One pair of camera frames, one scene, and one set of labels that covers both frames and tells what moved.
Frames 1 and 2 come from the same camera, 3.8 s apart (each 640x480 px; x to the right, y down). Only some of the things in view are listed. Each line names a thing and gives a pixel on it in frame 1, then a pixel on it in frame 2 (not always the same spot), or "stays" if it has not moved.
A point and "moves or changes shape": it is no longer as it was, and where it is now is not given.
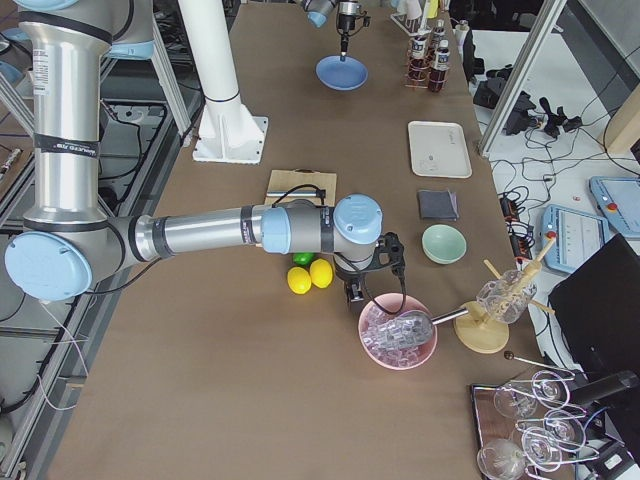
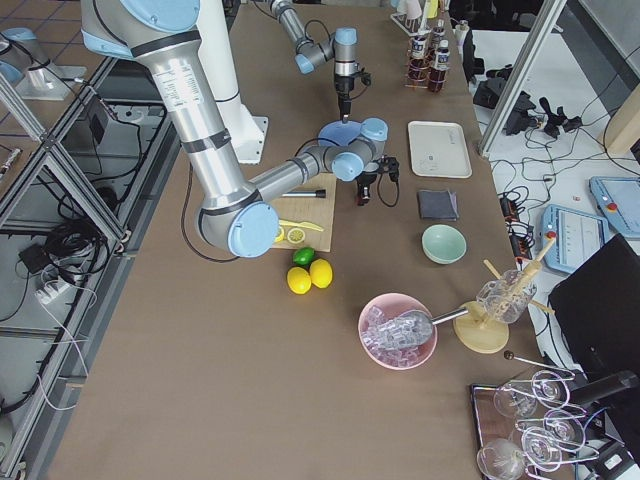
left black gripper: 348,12 -> 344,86
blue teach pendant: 578,236 stays
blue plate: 341,75 moves or changes shape
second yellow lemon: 321,273 stays
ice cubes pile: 396,339 stays
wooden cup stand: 481,333 stays
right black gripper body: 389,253 -> 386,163
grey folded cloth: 439,204 stays
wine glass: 501,459 stays
